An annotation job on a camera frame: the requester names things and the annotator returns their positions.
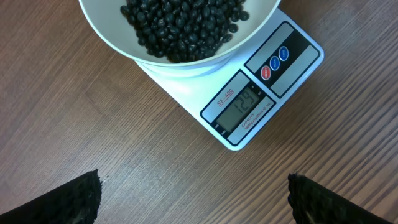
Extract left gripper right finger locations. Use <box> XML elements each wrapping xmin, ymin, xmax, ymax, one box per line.
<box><xmin>287</xmin><ymin>173</ymin><xmax>391</xmax><ymax>224</ymax></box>

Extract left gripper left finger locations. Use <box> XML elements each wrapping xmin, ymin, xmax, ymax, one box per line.
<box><xmin>1</xmin><ymin>169</ymin><xmax>102</xmax><ymax>224</ymax></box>

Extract white digital kitchen scale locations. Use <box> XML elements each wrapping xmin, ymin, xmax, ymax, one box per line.
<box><xmin>139</xmin><ymin>9</ymin><xmax>324</xmax><ymax>151</ymax></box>

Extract white bowl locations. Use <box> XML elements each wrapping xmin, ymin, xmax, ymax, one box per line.
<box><xmin>79</xmin><ymin>0</ymin><xmax>280</xmax><ymax>67</ymax></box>

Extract black beans in bowl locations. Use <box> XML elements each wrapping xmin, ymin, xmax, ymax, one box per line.
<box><xmin>120</xmin><ymin>0</ymin><xmax>249</xmax><ymax>63</ymax></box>

